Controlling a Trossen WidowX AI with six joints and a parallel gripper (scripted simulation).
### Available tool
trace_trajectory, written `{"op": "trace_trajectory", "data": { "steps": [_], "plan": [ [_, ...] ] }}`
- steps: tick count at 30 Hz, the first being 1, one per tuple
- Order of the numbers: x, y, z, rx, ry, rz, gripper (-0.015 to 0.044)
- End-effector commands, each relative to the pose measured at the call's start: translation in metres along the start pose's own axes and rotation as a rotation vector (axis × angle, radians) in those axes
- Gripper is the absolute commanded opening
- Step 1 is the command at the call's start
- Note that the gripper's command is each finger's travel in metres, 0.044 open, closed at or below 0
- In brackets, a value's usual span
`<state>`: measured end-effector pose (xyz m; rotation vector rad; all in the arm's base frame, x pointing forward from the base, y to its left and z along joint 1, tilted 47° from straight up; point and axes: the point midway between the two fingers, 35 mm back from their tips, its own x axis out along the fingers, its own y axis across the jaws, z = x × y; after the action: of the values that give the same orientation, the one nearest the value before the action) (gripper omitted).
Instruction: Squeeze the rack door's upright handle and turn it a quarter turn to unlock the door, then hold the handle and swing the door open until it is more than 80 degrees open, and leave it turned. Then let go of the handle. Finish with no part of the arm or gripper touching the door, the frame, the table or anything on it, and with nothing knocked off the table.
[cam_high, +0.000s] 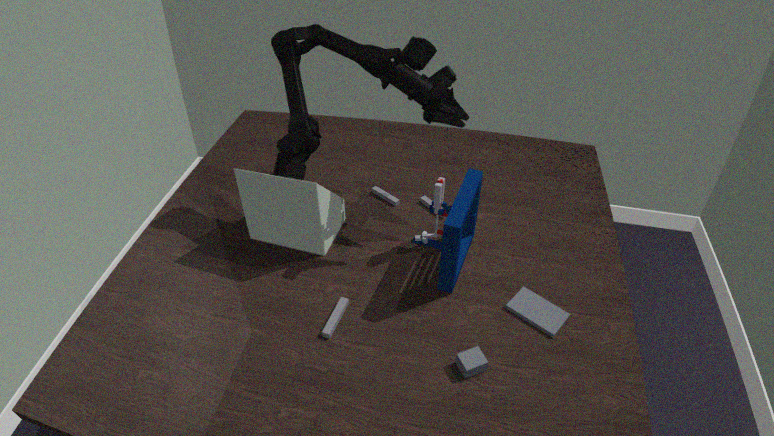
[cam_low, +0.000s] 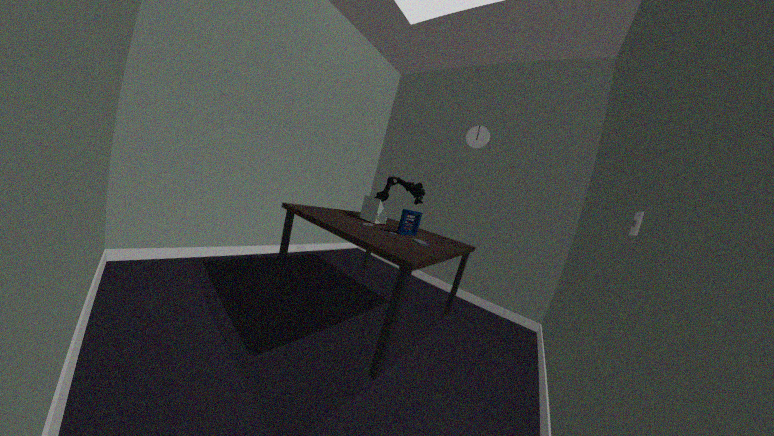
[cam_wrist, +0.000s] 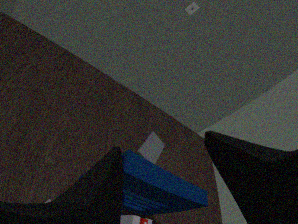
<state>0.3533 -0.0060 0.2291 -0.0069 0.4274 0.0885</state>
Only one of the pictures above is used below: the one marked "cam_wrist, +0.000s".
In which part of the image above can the grey flat rectangular block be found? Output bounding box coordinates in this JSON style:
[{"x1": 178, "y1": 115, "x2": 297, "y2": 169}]
[{"x1": 137, "y1": 131, "x2": 165, "y2": 164}]

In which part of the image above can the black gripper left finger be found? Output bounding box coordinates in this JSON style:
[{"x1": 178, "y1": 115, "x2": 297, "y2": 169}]
[{"x1": 0, "y1": 147, "x2": 124, "y2": 224}]

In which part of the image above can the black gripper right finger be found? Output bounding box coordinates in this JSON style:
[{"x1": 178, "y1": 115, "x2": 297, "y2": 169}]
[{"x1": 204, "y1": 131, "x2": 298, "y2": 224}]

